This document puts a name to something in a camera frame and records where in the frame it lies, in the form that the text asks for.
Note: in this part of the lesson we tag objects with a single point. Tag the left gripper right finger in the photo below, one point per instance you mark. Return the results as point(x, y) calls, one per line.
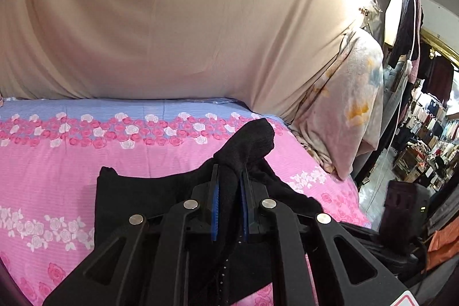
point(293, 253)

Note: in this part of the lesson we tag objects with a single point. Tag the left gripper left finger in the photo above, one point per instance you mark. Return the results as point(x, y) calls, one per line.
point(161, 260)

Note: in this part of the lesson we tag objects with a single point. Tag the black pants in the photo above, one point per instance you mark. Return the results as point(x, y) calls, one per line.
point(118, 197)

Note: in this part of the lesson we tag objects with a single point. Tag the black bag on floor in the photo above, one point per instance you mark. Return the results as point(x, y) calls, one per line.
point(405, 210)

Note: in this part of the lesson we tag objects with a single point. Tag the pink rose bed sheet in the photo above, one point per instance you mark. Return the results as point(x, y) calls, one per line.
point(52, 152)

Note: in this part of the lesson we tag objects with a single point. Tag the pale floral blanket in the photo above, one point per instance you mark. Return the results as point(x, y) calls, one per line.
point(341, 115)

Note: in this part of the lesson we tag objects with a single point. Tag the hanging dark clothes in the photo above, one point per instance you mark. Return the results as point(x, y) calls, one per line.
point(426, 33)

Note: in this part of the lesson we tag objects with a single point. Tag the beige fabric headboard cover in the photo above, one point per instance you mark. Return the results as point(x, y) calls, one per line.
point(265, 53)

